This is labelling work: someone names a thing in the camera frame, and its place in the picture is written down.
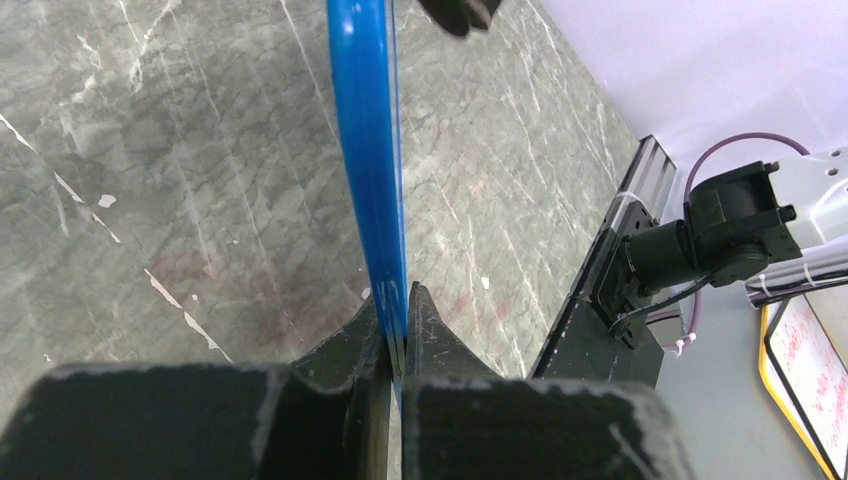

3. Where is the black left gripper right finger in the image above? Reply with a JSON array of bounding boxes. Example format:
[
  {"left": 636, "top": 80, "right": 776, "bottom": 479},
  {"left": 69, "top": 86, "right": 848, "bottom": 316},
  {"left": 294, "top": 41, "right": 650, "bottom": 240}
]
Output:
[{"left": 402, "top": 283, "right": 696, "bottom": 479}]

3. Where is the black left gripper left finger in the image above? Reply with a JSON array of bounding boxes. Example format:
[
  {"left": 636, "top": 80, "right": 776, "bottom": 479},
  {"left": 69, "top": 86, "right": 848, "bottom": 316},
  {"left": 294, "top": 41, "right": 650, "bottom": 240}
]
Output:
[{"left": 1, "top": 300, "right": 391, "bottom": 479}]

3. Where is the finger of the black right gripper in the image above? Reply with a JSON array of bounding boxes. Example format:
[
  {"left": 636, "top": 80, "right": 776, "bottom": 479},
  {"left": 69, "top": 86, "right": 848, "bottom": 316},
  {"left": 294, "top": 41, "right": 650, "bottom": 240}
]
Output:
[{"left": 418, "top": 0, "right": 502, "bottom": 38}]

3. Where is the blue framed whiteboard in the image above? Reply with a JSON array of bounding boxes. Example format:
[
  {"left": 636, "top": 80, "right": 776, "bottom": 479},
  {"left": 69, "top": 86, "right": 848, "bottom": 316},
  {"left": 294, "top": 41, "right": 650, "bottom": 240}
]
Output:
[{"left": 327, "top": 0, "right": 409, "bottom": 393}]

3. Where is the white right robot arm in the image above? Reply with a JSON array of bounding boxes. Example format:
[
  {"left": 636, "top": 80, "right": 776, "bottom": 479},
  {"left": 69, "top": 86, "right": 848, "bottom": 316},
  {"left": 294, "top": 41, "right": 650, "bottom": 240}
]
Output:
[{"left": 545, "top": 1, "right": 847, "bottom": 313}]

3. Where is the yellow framed whiteboard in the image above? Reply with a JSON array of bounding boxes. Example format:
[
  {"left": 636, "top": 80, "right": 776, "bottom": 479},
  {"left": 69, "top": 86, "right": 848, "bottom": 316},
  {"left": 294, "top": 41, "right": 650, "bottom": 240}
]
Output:
[{"left": 758, "top": 296, "right": 847, "bottom": 479}]

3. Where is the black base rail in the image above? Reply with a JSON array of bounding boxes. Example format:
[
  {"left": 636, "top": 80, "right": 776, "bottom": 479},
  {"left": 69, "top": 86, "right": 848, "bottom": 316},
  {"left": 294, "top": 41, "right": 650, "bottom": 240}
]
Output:
[{"left": 531, "top": 136, "right": 676, "bottom": 387}]

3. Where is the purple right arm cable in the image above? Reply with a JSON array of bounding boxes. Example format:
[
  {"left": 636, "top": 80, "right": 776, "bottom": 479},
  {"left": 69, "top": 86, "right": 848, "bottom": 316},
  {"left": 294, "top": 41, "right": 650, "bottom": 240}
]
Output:
[{"left": 662, "top": 132, "right": 811, "bottom": 356}]

